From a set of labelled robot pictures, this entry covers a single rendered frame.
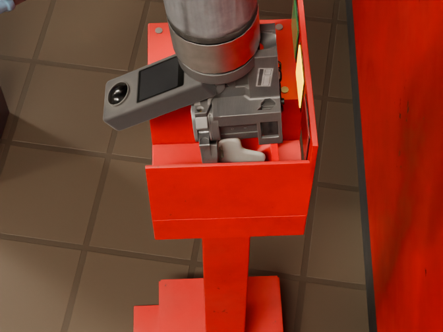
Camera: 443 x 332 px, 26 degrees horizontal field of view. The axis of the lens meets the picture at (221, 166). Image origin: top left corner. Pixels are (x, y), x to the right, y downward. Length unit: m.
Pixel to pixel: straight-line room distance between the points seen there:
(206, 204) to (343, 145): 0.94
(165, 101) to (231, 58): 0.10
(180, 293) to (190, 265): 0.16
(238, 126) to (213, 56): 0.13
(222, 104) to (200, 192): 0.12
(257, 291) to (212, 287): 0.28
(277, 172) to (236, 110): 0.09
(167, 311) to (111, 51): 0.65
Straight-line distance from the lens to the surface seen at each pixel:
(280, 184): 0.93
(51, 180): 1.86
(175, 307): 1.58
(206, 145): 0.88
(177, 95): 0.85
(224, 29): 0.75
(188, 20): 0.75
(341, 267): 1.76
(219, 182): 0.92
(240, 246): 1.21
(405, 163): 1.36
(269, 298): 1.59
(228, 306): 1.38
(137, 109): 0.87
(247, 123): 0.86
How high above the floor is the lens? 1.58
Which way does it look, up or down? 59 degrees down
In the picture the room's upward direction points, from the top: straight up
